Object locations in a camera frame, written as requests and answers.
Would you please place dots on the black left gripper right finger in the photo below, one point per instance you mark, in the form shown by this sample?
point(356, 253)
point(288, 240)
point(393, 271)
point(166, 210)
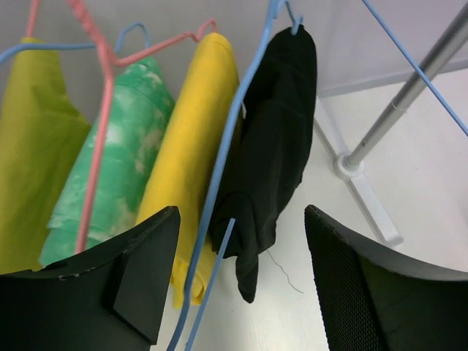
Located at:
point(375, 298)

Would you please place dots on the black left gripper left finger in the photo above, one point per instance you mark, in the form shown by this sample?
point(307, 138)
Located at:
point(109, 297)

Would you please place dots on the black trousers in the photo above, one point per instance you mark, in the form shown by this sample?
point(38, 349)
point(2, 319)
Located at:
point(270, 154)

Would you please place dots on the blue wire hanger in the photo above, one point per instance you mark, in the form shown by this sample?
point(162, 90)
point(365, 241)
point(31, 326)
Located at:
point(10, 52)
point(416, 67)
point(274, 8)

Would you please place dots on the olive yellow trousers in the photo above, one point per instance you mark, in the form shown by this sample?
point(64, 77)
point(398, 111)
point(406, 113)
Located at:
point(42, 133)

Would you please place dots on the green white patterned trousers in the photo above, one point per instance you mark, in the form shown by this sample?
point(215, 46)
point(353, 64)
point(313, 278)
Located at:
point(141, 109)

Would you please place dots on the silver white clothes rack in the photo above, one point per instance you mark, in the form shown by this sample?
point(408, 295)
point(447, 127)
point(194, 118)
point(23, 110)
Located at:
point(349, 165)

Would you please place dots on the pink wire hanger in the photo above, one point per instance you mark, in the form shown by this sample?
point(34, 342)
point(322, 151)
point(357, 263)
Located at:
point(32, 18)
point(108, 60)

